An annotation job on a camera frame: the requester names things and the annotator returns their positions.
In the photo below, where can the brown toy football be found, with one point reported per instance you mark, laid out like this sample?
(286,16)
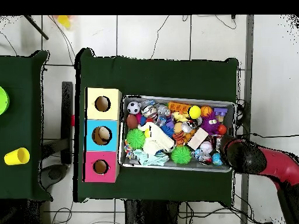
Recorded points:
(132,121)

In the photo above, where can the bright green bowl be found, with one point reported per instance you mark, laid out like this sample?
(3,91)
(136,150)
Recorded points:
(3,100)

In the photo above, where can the black and white soccer ball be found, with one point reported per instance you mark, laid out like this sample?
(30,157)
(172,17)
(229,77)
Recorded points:
(133,107)

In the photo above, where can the red orange ball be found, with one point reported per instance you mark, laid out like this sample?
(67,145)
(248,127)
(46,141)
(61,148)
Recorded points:
(222,130)

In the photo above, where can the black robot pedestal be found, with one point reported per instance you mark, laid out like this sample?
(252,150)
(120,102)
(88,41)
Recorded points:
(151,213)

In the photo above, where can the orange toy basketball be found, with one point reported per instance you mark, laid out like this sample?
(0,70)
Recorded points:
(206,111)

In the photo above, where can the green spiky rubber ball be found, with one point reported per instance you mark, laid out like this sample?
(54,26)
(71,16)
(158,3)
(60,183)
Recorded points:
(181,154)
(135,138)

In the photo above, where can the dark green table cloth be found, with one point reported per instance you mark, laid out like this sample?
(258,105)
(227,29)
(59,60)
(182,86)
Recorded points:
(163,77)
(21,130)

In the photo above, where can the cream knitted cloth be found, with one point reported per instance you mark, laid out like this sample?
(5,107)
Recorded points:
(156,138)

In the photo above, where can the yellow plastic cup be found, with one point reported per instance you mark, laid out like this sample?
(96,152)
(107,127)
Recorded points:
(16,156)

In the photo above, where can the black rod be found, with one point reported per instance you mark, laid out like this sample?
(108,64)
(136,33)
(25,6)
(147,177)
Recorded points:
(37,28)

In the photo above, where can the silver mesh bin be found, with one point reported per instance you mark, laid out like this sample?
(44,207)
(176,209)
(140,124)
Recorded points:
(177,166)

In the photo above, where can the dark grey stand base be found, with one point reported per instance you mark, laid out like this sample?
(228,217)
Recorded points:
(52,175)

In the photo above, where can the black upright panel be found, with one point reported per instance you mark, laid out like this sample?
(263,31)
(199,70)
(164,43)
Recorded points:
(67,121)

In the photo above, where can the yellow plastic object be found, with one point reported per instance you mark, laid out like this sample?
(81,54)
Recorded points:
(64,21)

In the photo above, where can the light blue cloth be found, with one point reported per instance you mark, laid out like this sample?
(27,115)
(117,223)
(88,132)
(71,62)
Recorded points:
(151,159)

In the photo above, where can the wooden box with three holes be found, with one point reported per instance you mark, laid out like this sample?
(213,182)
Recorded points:
(102,148)

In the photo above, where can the purple furry monster toy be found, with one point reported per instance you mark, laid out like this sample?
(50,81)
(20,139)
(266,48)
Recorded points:
(210,123)

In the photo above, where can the yellow smooth ball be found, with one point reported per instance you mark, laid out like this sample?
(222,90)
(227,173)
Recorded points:
(194,112)

